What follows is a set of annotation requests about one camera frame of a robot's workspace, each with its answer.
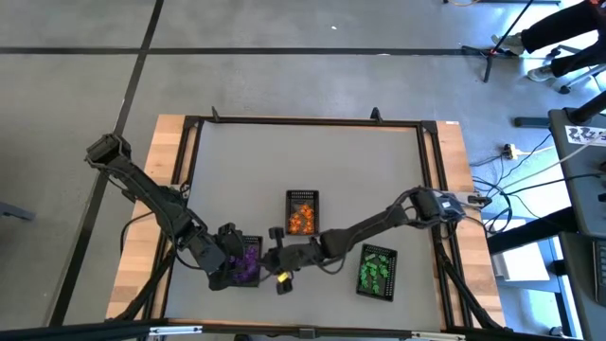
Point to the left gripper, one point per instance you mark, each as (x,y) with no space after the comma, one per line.
(234,246)

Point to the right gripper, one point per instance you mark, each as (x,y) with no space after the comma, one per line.
(296,258)

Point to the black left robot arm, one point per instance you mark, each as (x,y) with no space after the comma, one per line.
(151,194)

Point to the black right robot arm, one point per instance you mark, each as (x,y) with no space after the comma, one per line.
(379,222)

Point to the yellow tag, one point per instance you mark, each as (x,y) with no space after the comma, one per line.
(283,277)

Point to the black slotted plastic basket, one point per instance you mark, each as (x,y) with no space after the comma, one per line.
(258,246)
(301,195)
(390,265)

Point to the black clamp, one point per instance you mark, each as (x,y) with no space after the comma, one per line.
(376,113)
(215,113)

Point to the black rig beam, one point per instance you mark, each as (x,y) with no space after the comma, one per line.
(71,331)

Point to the grey furniture leg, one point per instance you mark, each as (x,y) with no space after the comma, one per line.
(14,211)

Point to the white power strip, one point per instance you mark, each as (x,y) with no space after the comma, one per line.
(510,151)

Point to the black floor stand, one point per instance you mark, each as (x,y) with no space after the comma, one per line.
(535,121)

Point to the black tripod stand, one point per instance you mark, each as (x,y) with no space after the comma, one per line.
(492,52)

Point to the grey side desk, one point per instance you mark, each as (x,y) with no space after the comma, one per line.
(582,189)

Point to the black keyboard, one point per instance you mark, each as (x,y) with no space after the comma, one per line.
(600,270)

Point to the white printed label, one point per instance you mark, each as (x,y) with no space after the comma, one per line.
(584,135)

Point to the black office chair base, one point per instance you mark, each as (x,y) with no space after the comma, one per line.
(575,83)

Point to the person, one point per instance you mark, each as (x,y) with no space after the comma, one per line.
(563,26)

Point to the black frame strut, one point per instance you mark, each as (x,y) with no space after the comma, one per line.
(142,293)
(466,289)

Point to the black metal table frame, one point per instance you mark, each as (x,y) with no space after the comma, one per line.
(293,119)

